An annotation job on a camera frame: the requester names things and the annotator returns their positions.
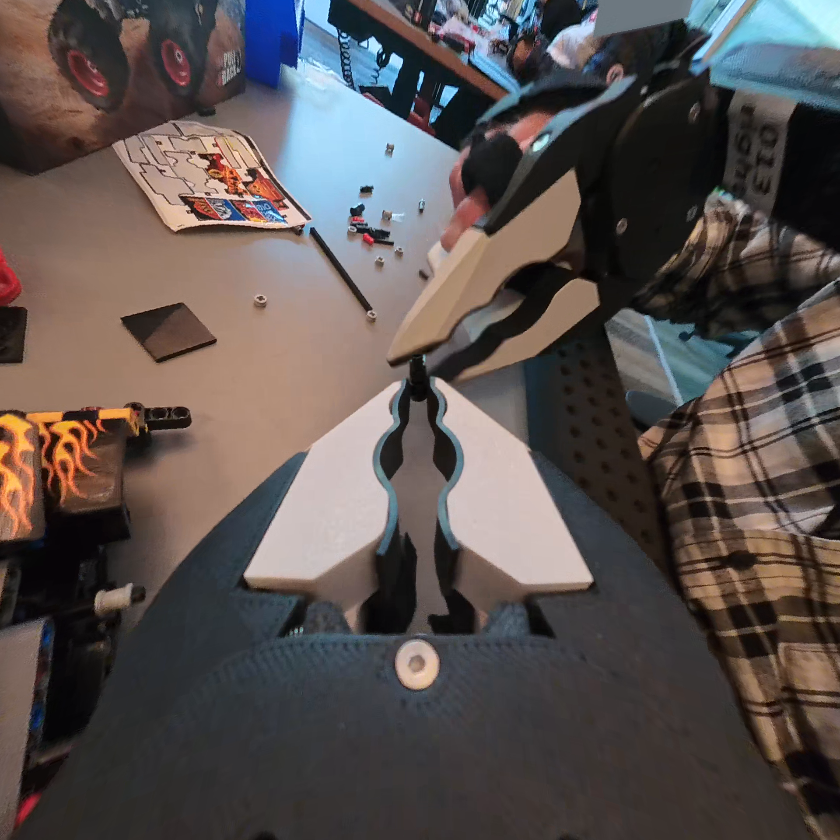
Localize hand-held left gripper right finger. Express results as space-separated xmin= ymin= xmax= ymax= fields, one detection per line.
xmin=430 ymin=378 xmax=596 ymax=634

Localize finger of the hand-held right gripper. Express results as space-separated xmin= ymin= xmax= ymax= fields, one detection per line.
xmin=428 ymin=264 xmax=602 ymax=386
xmin=386 ymin=169 xmax=586 ymax=366

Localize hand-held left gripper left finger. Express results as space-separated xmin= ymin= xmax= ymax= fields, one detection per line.
xmin=243 ymin=379 xmax=413 ymax=634

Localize brick-built toy truck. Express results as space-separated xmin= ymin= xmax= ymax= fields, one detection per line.
xmin=0 ymin=402 xmax=193 ymax=821

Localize person's right forearm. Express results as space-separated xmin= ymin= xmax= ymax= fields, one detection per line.
xmin=630 ymin=190 xmax=840 ymax=342

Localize person's right hand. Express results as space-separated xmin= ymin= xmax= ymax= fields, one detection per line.
xmin=438 ymin=112 xmax=559 ymax=255

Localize dark perforated panel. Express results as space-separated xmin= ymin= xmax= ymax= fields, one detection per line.
xmin=525 ymin=322 xmax=664 ymax=572

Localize scattered small brick pieces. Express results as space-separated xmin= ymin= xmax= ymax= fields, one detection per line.
xmin=346 ymin=141 xmax=434 ymax=280

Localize long black axle rod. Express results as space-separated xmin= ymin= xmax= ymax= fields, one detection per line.
xmin=308 ymin=226 xmax=378 ymax=322

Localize background wooden table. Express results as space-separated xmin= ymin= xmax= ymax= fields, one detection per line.
xmin=328 ymin=0 xmax=526 ymax=148

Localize person's plaid shirt torso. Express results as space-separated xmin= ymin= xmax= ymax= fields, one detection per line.
xmin=640 ymin=282 xmax=840 ymax=828

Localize black square tile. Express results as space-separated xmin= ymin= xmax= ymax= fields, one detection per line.
xmin=120 ymin=302 xmax=217 ymax=363

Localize sticker sheet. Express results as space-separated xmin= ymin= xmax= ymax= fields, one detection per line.
xmin=113 ymin=120 xmax=312 ymax=234

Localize blue plastic bin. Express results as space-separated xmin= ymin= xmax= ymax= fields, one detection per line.
xmin=244 ymin=0 xmax=306 ymax=89

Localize black studded plate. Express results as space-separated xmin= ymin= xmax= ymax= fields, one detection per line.
xmin=0 ymin=306 xmax=28 ymax=364

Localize monster truck toy set box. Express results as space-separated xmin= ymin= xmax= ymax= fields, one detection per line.
xmin=0 ymin=0 xmax=247 ymax=175

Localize black coiled cable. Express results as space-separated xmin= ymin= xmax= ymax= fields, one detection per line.
xmin=336 ymin=26 xmax=391 ymax=89

